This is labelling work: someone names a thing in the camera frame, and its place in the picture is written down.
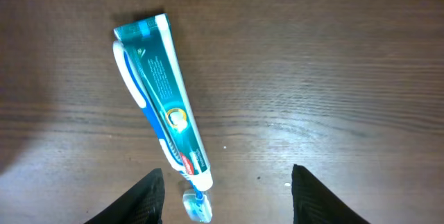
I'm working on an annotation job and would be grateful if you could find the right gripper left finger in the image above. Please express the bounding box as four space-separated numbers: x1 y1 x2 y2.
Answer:
85 168 165 224

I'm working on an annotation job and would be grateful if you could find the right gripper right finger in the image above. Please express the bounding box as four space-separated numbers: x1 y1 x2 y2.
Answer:
291 164 369 224

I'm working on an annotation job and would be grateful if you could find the blue white toothbrush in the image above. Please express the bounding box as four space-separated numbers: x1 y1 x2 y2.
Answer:
112 41 212 223

